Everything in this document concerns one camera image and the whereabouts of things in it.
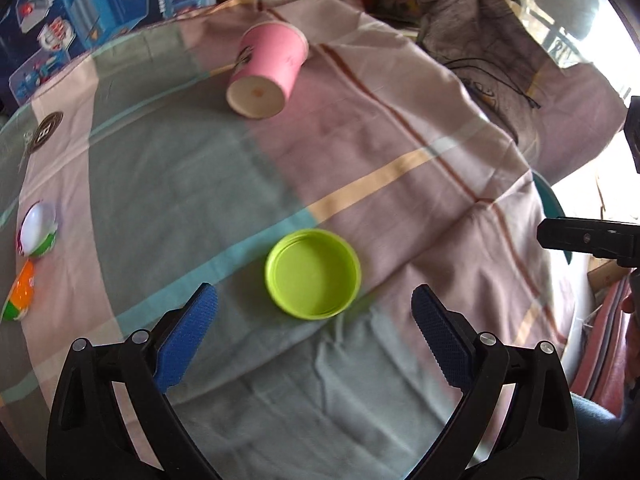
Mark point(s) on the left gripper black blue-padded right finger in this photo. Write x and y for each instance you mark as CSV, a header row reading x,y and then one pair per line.
x,y
538,439

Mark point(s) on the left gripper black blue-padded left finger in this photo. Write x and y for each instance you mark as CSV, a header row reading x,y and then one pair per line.
x,y
87,436

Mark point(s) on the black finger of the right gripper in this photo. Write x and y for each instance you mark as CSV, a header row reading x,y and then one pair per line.
x,y
603,239

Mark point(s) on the teal trash bin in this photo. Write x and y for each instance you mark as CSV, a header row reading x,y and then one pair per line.
x,y
550,209

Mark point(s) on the person's right hand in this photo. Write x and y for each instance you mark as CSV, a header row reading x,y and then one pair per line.
x,y
629,305

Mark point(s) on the white orange green egg shell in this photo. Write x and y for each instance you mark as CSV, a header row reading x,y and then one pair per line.
x,y
21,294

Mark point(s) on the grey purple garment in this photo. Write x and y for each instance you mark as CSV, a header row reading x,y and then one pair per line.
x,y
486,46

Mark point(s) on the pink grey plaid cloth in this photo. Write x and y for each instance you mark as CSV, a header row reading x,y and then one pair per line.
x,y
159,186

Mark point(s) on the lime green plastic lid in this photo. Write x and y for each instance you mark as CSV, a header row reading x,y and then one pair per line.
x,y
313,274

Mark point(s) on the pink paper cup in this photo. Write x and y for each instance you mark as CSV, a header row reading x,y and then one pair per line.
x,y
270,57

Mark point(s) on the blue toy truck box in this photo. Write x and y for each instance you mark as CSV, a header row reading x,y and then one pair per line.
x,y
40,37

